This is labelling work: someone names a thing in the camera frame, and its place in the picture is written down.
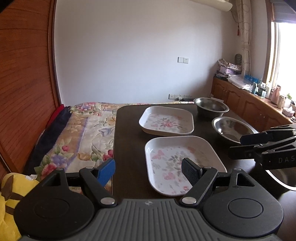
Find floral white plate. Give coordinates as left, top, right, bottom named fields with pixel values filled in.
left=138, top=105, right=195, bottom=137
left=144, top=136, right=227, bottom=197

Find yellow plush toy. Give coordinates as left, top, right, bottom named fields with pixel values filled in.
left=0, top=173, right=39, bottom=241

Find stack of folded fabrics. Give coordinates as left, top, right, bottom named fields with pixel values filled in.
left=215, top=58, right=242, bottom=80

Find wall power strip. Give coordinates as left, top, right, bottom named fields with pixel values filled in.
left=168, top=94, right=192, bottom=101

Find small steel bowl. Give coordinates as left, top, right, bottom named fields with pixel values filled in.
left=194, top=97, right=230, bottom=121

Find floral bed quilt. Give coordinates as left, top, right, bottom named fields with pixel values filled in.
left=35, top=102, right=123, bottom=181

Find red and dark folded clothes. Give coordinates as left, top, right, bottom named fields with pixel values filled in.
left=23, top=104, right=72, bottom=175

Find patterned curtain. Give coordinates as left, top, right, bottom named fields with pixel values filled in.
left=235, top=0, right=252, bottom=75

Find pink bottle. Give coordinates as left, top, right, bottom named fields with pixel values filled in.
left=271, top=85, right=281, bottom=105

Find wooden low cabinet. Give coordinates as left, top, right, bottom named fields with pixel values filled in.
left=211, top=77, right=293, bottom=132

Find large steel bowl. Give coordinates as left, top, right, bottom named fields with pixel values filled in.
left=266, top=167, right=296, bottom=191

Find wooden louvered wardrobe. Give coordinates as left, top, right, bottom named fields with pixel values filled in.
left=1, top=1, right=61, bottom=176

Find wall air conditioner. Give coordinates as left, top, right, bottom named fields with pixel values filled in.
left=191, top=0, right=233, bottom=11

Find clear plastic bag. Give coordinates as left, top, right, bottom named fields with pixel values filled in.
left=227, top=75, right=252, bottom=92

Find medium steel bowl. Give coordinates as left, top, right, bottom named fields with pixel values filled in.
left=212, top=116, right=258, bottom=144

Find wall light switch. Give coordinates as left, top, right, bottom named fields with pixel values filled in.
left=178, top=57, right=189, bottom=64

